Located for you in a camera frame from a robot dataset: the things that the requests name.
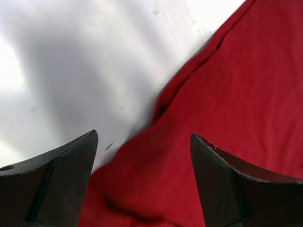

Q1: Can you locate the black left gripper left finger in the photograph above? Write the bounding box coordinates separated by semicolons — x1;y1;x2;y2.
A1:
0;130;98;227

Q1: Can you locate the dark red t shirt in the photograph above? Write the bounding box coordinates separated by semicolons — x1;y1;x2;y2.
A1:
79;0;303;227

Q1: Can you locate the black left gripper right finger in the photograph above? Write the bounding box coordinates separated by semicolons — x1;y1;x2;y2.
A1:
190;134;303;227

